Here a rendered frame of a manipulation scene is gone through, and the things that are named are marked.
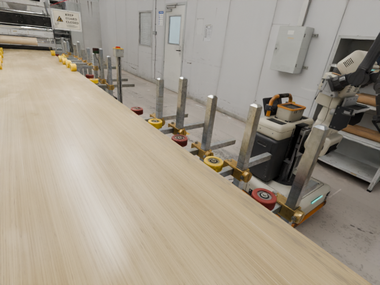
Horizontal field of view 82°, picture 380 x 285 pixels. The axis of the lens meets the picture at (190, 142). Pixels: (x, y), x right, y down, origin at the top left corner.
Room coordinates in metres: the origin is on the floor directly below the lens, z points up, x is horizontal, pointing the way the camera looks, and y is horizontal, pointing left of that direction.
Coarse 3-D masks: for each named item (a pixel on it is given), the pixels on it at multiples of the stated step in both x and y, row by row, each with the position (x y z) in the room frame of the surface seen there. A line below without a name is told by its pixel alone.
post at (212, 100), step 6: (210, 96) 1.03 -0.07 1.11; (210, 102) 1.02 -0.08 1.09; (216, 102) 1.03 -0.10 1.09; (210, 108) 1.01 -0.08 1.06; (210, 114) 1.01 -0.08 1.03; (204, 120) 1.04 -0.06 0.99; (210, 120) 1.02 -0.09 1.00; (204, 126) 1.03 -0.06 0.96; (210, 126) 1.02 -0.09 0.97; (204, 132) 1.03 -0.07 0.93; (210, 132) 1.02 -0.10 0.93; (204, 138) 1.02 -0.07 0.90; (210, 138) 1.03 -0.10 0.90; (204, 144) 1.02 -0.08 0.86
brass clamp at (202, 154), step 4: (192, 144) 1.08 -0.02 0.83; (196, 144) 1.08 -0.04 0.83; (200, 144) 1.08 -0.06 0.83; (200, 148) 1.03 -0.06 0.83; (200, 152) 1.02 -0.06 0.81; (204, 152) 1.00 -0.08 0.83; (208, 152) 1.00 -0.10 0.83; (200, 156) 1.02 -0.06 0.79; (204, 156) 0.99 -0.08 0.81; (208, 156) 0.99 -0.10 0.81
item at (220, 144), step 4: (224, 140) 1.20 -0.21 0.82; (228, 140) 1.20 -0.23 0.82; (232, 140) 1.21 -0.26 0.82; (212, 144) 1.12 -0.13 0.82; (216, 144) 1.13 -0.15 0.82; (220, 144) 1.14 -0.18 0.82; (224, 144) 1.17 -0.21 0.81; (228, 144) 1.19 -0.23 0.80; (232, 144) 1.21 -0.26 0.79; (192, 148) 1.04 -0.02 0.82; (196, 148) 1.05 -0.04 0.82; (212, 148) 1.10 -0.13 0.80; (216, 148) 1.12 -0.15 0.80; (192, 152) 1.01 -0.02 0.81; (196, 152) 1.03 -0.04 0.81
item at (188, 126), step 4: (184, 124) 1.32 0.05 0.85; (188, 124) 1.32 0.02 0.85; (192, 124) 1.33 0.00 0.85; (196, 124) 1.35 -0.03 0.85; (200, 124) 1.37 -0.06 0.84; (160, 128) 1.21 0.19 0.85; (164, 128) 1.21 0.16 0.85; (168, 128) 1.22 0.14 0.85; (172, 128) 1.23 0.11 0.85; (188, 128) 1.31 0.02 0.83; (192, 128) 1.33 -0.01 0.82; (164, 132) 1.19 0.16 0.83; (168, 132) 1.21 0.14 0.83; (172, 132) 1.23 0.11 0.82
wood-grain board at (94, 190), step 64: (0, 128) 0.87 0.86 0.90; (64, 128) 0.95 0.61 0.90; (128, 128) 1.03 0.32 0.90; (0, 192) 0.47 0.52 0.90; (64, 192) 0.50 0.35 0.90; (128, 192) 0.53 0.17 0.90; (192, 192) 0.57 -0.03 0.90; (0, 256) 0.29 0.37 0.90; (64, 256) 0.31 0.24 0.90; (128, 256) 0.32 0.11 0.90; (192, 256) 0.34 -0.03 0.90; (256, 256) 0.36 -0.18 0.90; (320, 256) 0.38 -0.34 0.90
